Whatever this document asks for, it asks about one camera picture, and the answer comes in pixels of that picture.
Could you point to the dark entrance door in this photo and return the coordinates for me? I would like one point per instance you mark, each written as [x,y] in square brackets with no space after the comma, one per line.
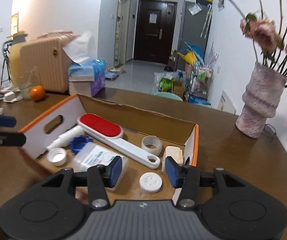
[154,31]

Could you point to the green plastic basin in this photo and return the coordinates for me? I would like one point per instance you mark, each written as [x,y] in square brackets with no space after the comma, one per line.
[168,96]

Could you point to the grey refrigerator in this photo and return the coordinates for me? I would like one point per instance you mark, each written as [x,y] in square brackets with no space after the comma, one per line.
[194,26]

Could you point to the pink ribbed suitcase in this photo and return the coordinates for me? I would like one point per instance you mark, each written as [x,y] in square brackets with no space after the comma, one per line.
[46,56]

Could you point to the dried pink roses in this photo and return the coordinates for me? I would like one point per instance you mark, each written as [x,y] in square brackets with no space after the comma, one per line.
[261,30]

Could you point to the white rectangular plastic bottle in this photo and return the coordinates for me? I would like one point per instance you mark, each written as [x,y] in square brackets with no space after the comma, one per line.
[93,154]

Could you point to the orange fruit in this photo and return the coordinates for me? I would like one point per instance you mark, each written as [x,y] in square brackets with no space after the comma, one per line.
[37,93]

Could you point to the white screw cap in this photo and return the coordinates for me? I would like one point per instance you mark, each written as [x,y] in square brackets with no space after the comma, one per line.
[57,156]

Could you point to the pink ceramic vase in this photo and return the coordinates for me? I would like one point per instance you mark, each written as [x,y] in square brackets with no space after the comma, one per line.
[261,99]

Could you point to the wire storage rack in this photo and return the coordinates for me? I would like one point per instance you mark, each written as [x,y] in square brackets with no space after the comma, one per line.
[200,81]

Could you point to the yellow thermos jug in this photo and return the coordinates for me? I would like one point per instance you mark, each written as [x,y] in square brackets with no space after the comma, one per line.
[18,40]

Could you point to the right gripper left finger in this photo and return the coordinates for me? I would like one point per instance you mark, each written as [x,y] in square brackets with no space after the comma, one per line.
[99,178]

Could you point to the red white lint brush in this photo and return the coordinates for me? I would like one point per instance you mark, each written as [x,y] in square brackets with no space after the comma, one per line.
[112,134]

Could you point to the blue tissue pack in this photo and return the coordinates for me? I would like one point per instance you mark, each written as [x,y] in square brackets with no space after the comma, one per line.
[85,67]

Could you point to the white tissue box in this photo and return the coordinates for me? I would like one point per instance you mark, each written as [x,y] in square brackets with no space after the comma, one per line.
[88,88]

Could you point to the white lid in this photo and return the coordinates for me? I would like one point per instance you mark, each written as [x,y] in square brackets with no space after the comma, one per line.
[150,182]

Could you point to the clear drinking glass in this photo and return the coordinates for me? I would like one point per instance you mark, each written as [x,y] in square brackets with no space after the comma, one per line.
[26,81]

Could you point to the yellow watering can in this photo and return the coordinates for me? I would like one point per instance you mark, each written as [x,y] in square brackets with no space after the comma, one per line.
[191,57]

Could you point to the blue plastic lid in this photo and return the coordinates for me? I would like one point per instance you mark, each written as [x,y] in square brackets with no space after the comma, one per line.
[78,143]

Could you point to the white charger with cable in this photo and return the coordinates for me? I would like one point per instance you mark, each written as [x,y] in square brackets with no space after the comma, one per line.
[10,97]

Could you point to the white power adapter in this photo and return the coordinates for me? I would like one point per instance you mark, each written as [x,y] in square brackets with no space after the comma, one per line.
[174,152]

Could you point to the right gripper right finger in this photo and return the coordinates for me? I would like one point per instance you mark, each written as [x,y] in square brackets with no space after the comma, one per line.
[186,178]

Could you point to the small white spray bottle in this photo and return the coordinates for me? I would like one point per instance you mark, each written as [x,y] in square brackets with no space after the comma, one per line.
[64,139]

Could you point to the camera tripod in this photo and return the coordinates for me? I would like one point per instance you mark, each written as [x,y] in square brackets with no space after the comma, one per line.
[6,63]

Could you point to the red cardboard box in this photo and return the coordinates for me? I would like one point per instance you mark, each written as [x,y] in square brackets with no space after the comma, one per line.
[136,123]

